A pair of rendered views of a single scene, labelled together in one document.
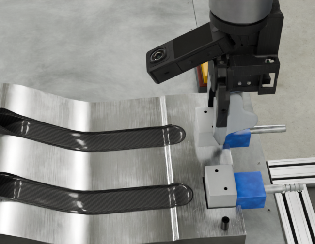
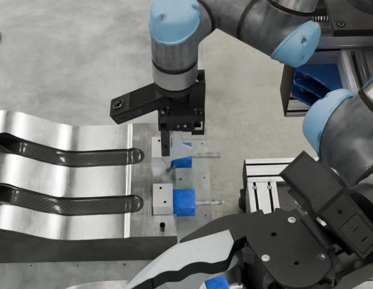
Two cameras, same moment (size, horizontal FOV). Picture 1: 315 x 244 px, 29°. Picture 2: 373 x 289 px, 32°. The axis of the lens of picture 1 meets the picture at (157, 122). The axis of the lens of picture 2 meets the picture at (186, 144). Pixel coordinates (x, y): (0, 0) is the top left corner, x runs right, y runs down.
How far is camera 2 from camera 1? 0.41 m
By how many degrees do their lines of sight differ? 5
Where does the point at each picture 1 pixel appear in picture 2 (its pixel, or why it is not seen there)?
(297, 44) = not seen: hidden behind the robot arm
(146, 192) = (109, 200)
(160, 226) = (116, 226)
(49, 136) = (40, 154)
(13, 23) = (19, 46)
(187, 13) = not seen: hidden behind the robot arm
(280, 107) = (271, 105)
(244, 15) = (174, 86)
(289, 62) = not seen: hidden behind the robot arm
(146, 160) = (112, 175)
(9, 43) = (15, 65)
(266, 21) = (193, 88)
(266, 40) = (194, 99)
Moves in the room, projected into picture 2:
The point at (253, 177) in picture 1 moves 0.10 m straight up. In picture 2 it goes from (187, 193) to (188, 161)
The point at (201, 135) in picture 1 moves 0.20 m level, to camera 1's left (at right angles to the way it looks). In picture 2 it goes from (154, 159) to (47, 157)
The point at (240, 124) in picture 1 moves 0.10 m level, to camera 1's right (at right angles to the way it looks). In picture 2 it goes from (181, 153) to (235, 155)
